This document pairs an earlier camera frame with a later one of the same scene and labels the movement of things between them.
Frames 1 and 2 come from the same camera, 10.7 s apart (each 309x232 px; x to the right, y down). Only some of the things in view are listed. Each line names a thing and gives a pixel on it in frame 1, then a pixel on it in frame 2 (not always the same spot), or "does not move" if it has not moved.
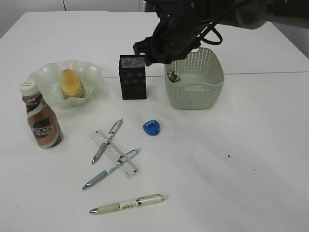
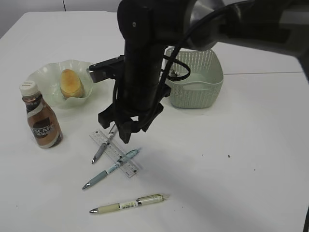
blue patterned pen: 126,156 does not move
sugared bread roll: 71,84 does not move
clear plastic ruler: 128,167 does not move
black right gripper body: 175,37 → 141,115
